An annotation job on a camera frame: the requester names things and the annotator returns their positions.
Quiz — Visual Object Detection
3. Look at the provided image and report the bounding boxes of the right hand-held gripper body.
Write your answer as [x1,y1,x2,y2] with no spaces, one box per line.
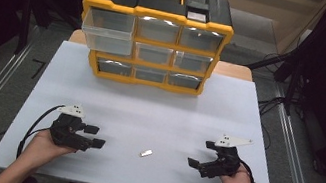
[197,130,255,183]

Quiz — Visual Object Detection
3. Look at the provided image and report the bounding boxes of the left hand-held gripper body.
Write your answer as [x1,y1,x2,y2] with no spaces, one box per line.
[46,100,101,154]

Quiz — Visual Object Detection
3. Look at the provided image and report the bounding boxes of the person's left hand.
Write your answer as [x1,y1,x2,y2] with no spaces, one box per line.
[17,124,80,177]

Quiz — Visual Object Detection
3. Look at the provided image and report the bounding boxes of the small silver metal piece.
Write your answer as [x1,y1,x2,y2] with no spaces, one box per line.
[137,147,155,160]

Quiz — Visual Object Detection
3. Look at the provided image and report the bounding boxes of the white table cover sheet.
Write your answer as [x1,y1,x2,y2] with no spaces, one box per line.
[0,30,298,183]

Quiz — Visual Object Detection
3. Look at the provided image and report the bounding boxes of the clear plastic drawer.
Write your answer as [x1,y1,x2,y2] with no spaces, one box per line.
[77,6,139,58]

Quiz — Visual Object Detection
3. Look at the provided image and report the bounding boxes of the black metal stand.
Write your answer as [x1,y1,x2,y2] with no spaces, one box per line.
[238,35,317,119]
[12,0,88,67]

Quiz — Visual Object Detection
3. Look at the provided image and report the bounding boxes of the grid of clear drawers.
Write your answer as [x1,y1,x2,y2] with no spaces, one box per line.
[94,8,227,95]

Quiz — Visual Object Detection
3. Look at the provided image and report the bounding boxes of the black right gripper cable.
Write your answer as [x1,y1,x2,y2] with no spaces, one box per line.
[235,159,261,183]

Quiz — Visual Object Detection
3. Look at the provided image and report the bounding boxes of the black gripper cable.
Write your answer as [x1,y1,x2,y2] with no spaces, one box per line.
[15,98,67,166]
[235,159,261,183]

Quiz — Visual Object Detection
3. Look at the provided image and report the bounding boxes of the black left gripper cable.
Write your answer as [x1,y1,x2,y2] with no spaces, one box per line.
[15,98,67,166]

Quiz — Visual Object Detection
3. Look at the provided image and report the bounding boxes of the black floor cables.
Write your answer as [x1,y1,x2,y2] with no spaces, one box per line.
[250,91,288,152]

